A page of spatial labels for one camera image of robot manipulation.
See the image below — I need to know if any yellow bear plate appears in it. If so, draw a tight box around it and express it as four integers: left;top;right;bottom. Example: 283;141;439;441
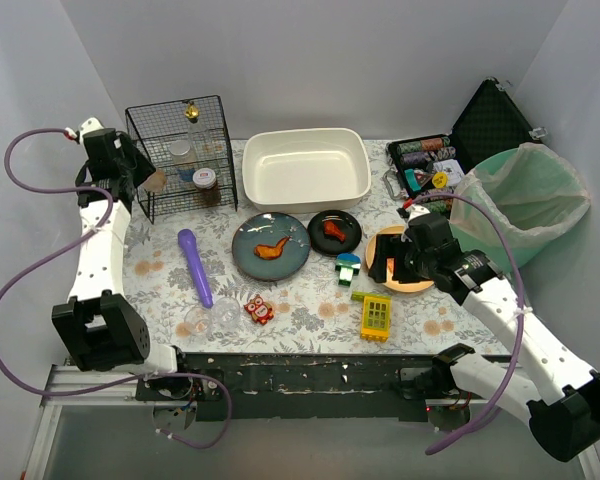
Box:
364;225;433;294

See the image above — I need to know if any silver lid spice jar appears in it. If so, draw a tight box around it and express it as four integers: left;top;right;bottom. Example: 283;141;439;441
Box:
169;139;197;183

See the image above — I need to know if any glass bottle gold stopper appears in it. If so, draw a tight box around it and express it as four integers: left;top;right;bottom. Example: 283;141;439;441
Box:
184;101;207;152

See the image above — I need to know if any brown spice jar white lid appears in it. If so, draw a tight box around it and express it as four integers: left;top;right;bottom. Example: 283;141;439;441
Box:
192;167;221;206

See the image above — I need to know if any pink lid spice jar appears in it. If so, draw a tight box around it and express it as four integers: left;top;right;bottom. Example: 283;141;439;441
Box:
142;169;167;194

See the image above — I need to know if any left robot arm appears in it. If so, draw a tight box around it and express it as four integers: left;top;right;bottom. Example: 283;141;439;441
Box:
52;117;179;375

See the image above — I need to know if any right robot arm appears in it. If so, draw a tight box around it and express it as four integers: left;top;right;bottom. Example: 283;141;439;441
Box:
369;207;600;462

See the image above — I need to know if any green blue toy block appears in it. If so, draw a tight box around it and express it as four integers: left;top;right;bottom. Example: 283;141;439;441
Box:
335;253;361;287

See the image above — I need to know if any yellow window toy block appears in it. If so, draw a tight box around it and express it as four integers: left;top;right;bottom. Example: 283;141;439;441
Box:
351;291;391;343

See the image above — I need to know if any black small plate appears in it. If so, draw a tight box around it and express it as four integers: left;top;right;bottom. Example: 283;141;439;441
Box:
307;210;362;257

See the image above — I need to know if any red drumstick toy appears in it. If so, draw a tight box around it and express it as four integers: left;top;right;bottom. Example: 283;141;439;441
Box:
323;220;346;243

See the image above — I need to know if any black poker chip case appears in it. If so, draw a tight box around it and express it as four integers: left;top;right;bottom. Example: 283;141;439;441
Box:
382;77;546;201

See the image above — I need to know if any clear bin liner bag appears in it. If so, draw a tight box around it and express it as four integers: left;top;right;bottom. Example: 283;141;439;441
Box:
449;142;592;249

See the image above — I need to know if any white rectangular basin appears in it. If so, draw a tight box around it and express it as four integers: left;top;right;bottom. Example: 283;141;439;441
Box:
241;128;371;214

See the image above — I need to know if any green trash bin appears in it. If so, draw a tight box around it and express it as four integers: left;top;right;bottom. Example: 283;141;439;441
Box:
449;150;589;271

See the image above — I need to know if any blue ceramic plate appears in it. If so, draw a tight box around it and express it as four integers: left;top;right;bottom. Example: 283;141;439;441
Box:
232;213;311;282

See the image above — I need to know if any fried chicken wing toy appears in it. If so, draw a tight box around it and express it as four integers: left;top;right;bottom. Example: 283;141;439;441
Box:
254;236;290;261

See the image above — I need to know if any red owl toy block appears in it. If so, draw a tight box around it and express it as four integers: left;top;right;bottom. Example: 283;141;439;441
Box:
244;295;274;325

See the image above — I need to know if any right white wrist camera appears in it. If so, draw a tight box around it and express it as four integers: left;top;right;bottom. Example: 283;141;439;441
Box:
397;199;430;222

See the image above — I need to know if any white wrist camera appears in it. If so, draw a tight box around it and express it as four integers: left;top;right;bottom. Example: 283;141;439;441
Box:
64;117;104;145
397;199;430;222

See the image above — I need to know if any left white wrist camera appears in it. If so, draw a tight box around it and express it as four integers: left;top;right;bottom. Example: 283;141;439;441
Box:
64;117;104;145

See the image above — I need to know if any black wire rack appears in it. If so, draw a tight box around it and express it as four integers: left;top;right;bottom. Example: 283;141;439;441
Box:
125;95;238;221

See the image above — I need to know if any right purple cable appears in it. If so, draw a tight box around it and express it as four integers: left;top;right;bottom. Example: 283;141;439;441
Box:
404;193;529;456

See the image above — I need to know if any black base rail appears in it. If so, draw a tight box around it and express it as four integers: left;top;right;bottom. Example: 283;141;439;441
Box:
134;351;494;424

